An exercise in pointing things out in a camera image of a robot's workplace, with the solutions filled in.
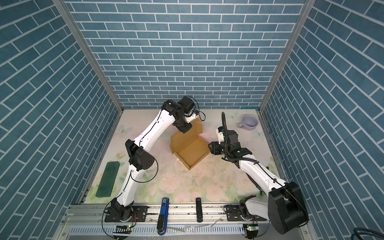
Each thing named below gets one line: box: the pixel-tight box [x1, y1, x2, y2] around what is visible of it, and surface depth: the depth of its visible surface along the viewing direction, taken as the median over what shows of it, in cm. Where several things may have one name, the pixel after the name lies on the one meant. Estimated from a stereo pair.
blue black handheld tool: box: [157, 198, 170, 236], surface depth 72 cm
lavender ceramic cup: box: [238, 114, 259, 131], surface depth 107 cm
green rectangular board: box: [96, 161, 121, 198], surface depth 86 cm
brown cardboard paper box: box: [170, 118, 211, 171], surface depth 96 cm
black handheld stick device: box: [195, 197, 203, 223], surface depth 78 cm
